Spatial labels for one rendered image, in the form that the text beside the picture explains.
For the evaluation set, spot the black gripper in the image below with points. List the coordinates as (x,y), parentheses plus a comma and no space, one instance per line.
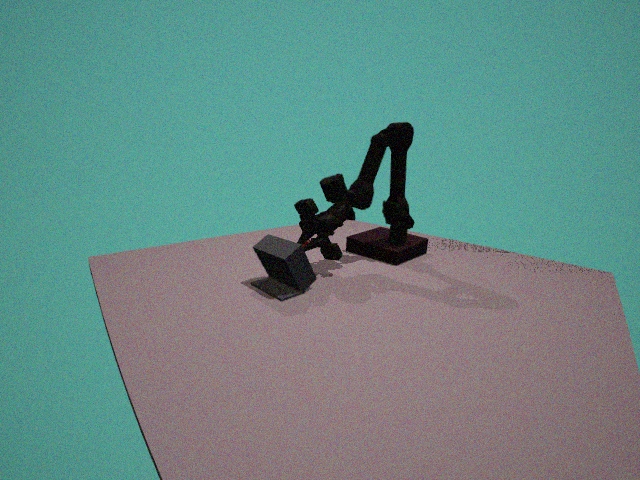
(324,226)

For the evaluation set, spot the dark grey sloped panel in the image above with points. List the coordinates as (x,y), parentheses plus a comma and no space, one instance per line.
(287,266)

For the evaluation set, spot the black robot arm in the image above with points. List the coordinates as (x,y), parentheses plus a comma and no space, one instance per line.
(398,136)

